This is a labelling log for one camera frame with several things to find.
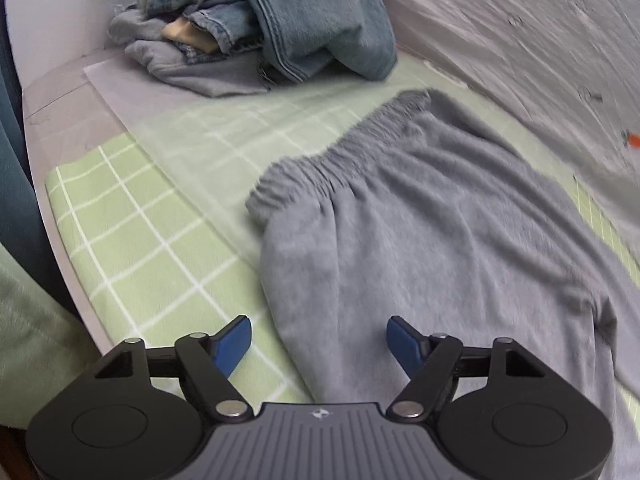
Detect grey fleece garment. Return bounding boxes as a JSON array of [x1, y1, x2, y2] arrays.
[[107, 7, 271, 99]]

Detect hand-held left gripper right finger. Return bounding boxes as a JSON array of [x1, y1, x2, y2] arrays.
[[386, 315, 545, 421]]

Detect carrot printed grey bedsheet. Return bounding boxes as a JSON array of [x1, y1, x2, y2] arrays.
[[352, 0, 640, 261]]

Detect green checked mat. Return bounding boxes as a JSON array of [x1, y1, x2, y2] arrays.
[[45, 55, 640, 411]]

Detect teal curtain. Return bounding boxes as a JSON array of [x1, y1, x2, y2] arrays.
[[0, 25, 76, 316]]

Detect beige cloth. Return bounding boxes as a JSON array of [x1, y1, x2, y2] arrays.
[[160, 16, 221, 54]]

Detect green fuzzy cloth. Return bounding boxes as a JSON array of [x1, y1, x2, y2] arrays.
[[0, 245, 103, 431]]

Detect grey sweatpants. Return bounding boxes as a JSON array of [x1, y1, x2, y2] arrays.
[[245, 87, 640, 480]]

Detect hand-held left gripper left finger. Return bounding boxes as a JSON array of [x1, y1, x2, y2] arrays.
[[95, 315, 253, 422]]

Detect faded light blue jeans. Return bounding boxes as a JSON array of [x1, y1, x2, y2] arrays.
[[147, 0, 263, 66]]

